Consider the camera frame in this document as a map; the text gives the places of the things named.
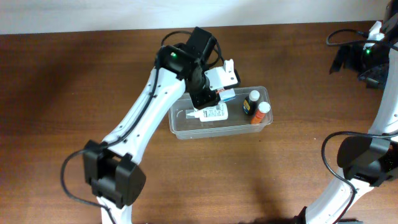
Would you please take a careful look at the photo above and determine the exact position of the left black camera cable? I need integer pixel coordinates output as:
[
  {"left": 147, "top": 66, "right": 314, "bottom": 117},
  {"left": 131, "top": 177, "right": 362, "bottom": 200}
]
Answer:
[{"left": 60, "top": 30, "right": 224, "bottom": 224}]

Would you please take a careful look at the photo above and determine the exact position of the clear plastic container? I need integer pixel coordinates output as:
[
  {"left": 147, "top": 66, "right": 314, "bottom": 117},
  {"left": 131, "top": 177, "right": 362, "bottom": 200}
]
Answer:
[{"left": 169, "top": 86, "right": 273, "bottom": 139}]

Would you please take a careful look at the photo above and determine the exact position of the right black camera cable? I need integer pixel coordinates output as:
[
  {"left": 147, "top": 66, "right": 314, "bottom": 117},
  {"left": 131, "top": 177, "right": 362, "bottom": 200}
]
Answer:
[{"left": 320, "top": 28, "right": 398, "bottom": 224}]

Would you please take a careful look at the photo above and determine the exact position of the white spray bottle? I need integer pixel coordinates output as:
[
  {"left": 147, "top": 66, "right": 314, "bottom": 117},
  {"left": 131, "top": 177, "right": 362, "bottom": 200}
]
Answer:
[{"left": 186, "top": 102, "right": 228, "bottom": 123}]

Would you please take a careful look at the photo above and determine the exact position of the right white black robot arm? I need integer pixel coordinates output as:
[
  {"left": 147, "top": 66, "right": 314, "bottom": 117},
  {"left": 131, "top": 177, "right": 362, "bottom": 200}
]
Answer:
[{"left": 292, "top": 0, "right": 397, "bottom": 223}]

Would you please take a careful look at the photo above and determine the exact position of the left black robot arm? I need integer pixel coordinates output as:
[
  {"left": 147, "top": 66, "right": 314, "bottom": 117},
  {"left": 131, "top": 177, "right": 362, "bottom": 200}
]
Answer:
[{"left": 83, "top": 27, "right": 241, "bottom": 223}]

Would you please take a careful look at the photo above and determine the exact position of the orange tube white cap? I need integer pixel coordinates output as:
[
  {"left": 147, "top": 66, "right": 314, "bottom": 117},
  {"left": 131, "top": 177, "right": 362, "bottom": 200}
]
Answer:
[{"left": 251, "top": 101, "right": 271, "bottom": 124}]

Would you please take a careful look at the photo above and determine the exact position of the white Panadol medicine box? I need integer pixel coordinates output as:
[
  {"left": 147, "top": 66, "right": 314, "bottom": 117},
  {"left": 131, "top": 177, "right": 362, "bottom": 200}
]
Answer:
[{"left": 216, "top": 88, "right": 236, "bottom": 102}]

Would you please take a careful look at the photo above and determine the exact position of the black camera cable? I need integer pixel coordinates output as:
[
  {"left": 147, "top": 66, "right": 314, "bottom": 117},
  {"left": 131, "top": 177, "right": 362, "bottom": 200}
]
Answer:
[
  {"left": 320, "top": 28, "right": 398, "bottom": 224},
  {"left": 60, "top": 30, "right": 224, "bottom": 224}
]

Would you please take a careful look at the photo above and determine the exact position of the dark bottle white cap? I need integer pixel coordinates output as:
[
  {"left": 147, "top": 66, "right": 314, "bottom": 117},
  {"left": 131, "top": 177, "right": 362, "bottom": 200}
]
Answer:
[{"left": 243, "top": 90, "right": 260, "bottom": 115}]

